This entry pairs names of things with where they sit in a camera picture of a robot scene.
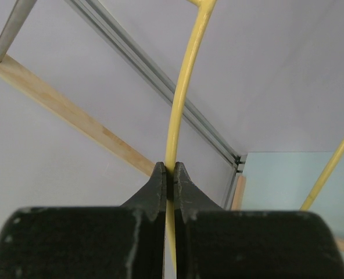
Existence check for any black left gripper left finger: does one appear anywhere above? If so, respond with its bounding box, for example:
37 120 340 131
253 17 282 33
0 162 167 278

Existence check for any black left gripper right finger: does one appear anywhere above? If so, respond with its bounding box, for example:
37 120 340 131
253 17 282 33
174 162 344 278

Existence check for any wooden clothes rack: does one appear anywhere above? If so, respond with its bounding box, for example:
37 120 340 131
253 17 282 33
0 38 344 254

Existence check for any grey metal rack rod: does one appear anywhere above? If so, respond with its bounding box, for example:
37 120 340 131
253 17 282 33
0 0 37 63

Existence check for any aluminium frame rail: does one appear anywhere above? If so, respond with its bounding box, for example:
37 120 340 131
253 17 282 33
66 0 243 210

